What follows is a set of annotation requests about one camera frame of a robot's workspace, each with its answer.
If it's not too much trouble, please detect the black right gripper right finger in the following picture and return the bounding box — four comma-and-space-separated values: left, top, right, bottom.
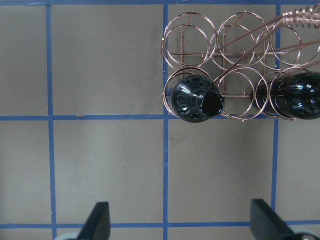
250, 199, 299, 240

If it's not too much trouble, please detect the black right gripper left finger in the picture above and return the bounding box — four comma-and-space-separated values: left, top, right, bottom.
77, 201, 111, 240

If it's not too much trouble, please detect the dark wine bottle in basket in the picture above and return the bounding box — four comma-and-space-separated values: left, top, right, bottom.
170, 74, 225, 123

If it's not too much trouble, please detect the copper wire wine basket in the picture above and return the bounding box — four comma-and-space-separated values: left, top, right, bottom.
161, 5, 320, 121

